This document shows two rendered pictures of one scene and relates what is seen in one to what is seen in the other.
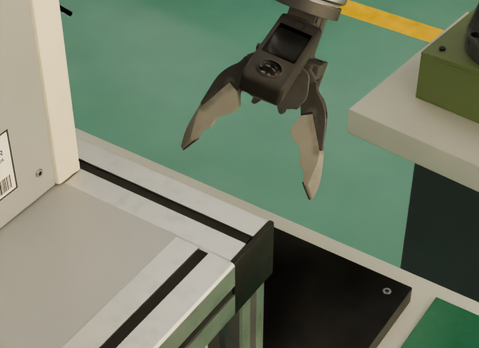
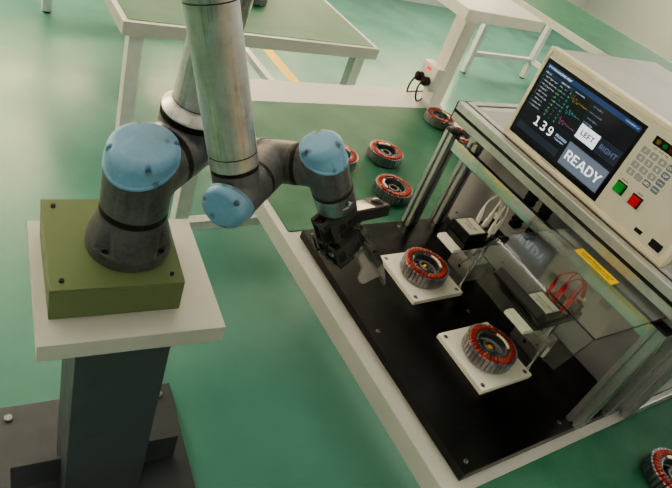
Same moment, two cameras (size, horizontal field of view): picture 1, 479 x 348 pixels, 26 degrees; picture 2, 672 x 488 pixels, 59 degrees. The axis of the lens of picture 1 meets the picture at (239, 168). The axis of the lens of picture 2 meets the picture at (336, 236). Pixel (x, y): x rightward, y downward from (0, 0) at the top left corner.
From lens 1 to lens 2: 183 cm
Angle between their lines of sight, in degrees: 104
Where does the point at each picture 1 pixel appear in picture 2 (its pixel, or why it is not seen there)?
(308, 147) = not seen: hidden behind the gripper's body
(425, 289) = (289, 236)
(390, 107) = (201, 312)
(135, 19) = not seen: outside the picture
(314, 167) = not seen: hidden behind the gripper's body
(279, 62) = (370, 201)
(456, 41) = (154, 273)
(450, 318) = (291, 223)
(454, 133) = (189, 277)
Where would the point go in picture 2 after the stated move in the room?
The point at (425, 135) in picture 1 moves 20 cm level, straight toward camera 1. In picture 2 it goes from (205, 285) to (274, 252)
